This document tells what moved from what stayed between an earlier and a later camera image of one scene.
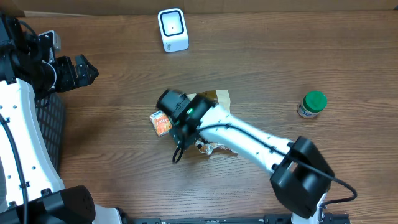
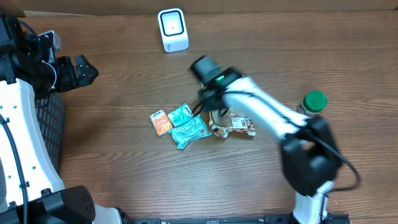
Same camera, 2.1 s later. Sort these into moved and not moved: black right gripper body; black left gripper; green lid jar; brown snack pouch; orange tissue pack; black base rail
Moved: black right gripper body; brown snack pouch
Not moved: black base rail; black left gripper; green lid jar; orange tissue pack
